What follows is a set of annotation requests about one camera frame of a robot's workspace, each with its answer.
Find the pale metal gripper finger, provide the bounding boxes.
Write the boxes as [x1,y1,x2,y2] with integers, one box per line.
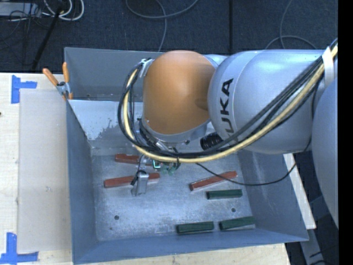
[130,174,140,197]
[137,171,150,196]

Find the red-brown flat block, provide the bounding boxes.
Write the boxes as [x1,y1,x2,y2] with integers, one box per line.
[189,171,238,192]
[103,172,161,189]
[114,153,141,165]

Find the grey metal bin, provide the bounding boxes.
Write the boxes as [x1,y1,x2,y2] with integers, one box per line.
[63,47,310,265]

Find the dark green flat block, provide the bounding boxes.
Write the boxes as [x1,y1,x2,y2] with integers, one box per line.
[206,189,244,200]
[218,216,256,231]
[175,221,215,235]

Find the black cylinder on white bracket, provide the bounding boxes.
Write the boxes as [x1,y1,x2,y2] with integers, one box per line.
[192,130,224,151]

